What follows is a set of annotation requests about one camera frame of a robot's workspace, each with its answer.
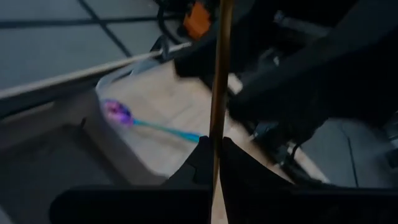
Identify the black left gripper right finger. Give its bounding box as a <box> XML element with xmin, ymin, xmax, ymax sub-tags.
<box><xmin>220</xmin><ymin>136</ymin><xmax>398</xmax><ymax>224</ymax></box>

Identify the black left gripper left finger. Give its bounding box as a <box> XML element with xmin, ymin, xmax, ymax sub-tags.
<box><xmin>49</xmin><ymin>136</ymin><xmax>214</xmax><ymax>224</ymax></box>

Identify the iridescent blue purple spoon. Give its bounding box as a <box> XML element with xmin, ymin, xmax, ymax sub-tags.
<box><xmin>101</xmin><ymin>98</ymin><xmax>203</xmax><ymax>144</ymax></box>

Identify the clear plastic bin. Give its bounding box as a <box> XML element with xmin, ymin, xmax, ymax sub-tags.
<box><xmin>83</xmin><ymin>57</ymin><xmax>218</xmax><ymax>187</ymax></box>

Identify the orange plastic part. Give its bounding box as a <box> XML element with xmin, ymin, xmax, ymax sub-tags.
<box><xmin>182</xmin><ymin>1</ymin><xmax>213</xmax><ymax>40</ymax></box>

